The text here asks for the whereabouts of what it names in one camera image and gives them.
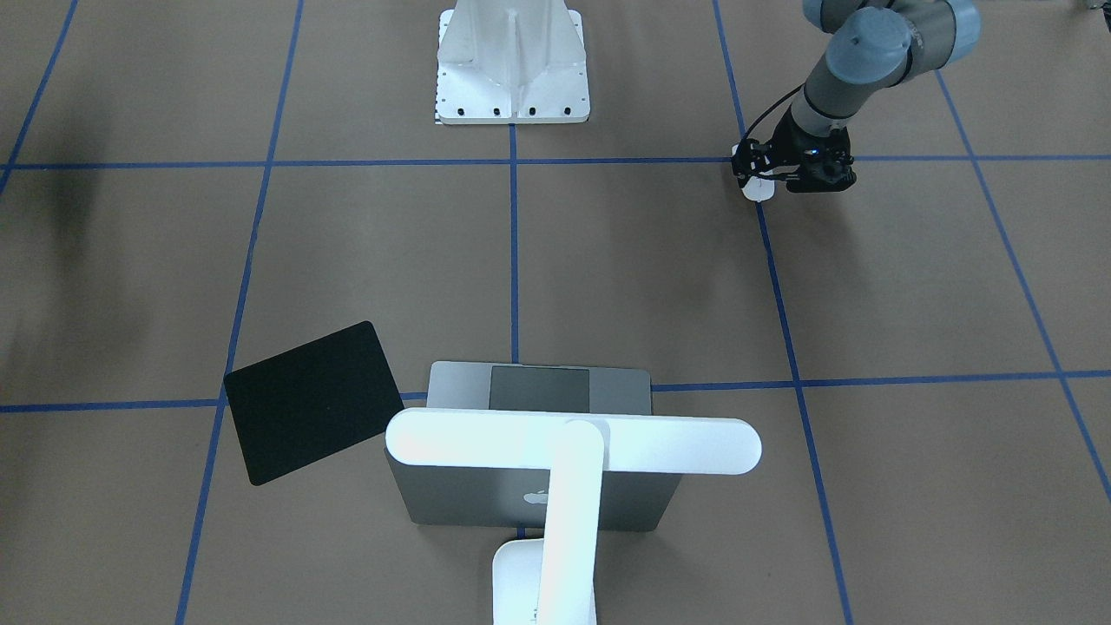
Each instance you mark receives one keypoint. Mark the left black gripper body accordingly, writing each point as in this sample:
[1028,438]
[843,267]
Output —
[789,135]

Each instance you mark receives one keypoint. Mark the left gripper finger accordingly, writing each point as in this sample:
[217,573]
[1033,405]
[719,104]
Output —
[750,163]

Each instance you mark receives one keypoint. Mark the white computer mouse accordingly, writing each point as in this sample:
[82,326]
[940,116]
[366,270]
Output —
[757,191]

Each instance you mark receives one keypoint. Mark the grey laptop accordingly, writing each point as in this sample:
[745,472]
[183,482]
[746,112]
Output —
[483,457]

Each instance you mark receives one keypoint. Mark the black mouse pad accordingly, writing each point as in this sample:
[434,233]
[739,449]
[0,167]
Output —
[306,404]

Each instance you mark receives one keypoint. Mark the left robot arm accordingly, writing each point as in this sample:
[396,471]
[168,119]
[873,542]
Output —
[874,45]

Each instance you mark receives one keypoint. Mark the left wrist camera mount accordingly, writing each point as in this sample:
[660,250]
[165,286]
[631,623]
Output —
[825,164]

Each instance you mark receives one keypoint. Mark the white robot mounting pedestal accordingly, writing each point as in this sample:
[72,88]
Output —
[511,62]

